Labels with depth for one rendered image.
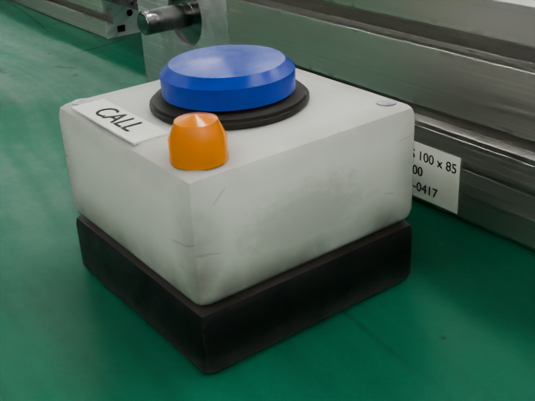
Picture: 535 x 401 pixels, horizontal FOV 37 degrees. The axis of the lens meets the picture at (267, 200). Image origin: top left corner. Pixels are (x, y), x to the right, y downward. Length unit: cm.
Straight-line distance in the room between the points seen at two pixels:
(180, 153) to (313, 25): 15
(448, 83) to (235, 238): 11
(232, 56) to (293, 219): 5
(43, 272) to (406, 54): 15
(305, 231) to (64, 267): 10
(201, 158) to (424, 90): 12
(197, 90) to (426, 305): 10
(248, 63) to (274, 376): 9
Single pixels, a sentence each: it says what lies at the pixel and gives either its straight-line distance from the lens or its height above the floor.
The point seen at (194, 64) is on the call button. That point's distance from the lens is 24.
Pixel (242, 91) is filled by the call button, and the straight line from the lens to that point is 22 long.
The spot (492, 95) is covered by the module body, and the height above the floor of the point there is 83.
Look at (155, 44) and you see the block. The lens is 45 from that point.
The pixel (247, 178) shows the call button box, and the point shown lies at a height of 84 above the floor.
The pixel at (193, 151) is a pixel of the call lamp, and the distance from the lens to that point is 20.
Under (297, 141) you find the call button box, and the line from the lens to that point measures 21.
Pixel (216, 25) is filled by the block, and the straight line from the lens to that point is 39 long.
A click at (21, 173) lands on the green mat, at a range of 37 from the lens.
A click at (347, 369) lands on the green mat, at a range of 22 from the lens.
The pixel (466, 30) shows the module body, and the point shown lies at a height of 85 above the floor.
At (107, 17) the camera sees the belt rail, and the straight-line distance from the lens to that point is 59.
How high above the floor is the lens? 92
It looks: 26 degrees down
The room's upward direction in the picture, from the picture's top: 3 degrees counter-clockwise
